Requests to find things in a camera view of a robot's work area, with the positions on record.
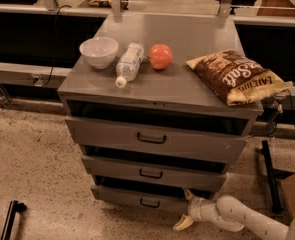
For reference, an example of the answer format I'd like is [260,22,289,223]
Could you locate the black floor stand left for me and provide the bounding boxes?
[0,200,27,240]

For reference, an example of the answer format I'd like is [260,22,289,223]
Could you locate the grey top drawer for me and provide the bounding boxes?
[66,116,246,164]

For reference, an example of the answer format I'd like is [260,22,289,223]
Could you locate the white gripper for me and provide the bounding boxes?
[173,189,219,231]

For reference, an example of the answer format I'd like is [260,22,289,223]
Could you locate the brown yellow chip bag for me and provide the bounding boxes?
[186,50,293,106]

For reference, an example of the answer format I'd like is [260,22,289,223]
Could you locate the grey middle drawer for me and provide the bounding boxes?
[81,155,226,192]

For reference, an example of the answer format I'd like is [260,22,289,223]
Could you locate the grey drawer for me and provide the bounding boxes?
[66,116,246,164]
[91,175,215,213]
[81,155,226,192]

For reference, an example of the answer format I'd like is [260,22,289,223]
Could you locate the black cable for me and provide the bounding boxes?
[32,4,73,88]
[253,88,295,140]

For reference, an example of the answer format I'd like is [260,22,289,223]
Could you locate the grey metal drawer cabinet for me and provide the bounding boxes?
[57,11,264,200]

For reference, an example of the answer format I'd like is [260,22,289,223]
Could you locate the white bowl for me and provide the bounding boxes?
[79,37,119,69]

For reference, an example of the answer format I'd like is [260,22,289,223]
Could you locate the black floor stand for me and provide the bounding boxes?
[256,140,293,215]
[0,200,27,240]

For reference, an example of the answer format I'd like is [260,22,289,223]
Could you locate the black floor stand right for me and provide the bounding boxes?
[256,140,293,215]

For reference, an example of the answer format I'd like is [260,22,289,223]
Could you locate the clear plastic water bottle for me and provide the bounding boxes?
[115,43,144,88]

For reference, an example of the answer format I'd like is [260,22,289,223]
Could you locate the red apple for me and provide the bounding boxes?
[148,44,173,70]

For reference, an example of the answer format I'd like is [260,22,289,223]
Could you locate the black cable on right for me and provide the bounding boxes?
[253,88,295,140]

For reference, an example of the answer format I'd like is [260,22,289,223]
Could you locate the black cable on left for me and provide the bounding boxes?
[32,4,73,88]

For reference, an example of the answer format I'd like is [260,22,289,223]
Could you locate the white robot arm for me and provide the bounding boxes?
[173,189,295,240]

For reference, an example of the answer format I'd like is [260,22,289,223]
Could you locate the grey bottom drawer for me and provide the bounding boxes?
[91,175,215,213]

